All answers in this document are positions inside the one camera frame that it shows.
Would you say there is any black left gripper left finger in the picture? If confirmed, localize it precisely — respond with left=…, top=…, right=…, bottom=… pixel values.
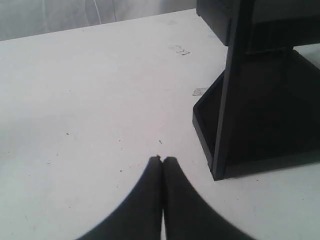
left=80, top=156, right=163, bottom=240

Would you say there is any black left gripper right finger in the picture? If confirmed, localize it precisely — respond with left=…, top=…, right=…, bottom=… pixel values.
left=162, top=157, right=248, bottom=240

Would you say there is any black two-tier shelf rack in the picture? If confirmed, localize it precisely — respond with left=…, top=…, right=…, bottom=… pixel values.
left=192, top=0, right=320, bottom=181

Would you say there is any white backdrop curtain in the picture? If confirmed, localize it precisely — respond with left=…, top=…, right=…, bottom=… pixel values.
left=0, top=0, right=196, bottom=41

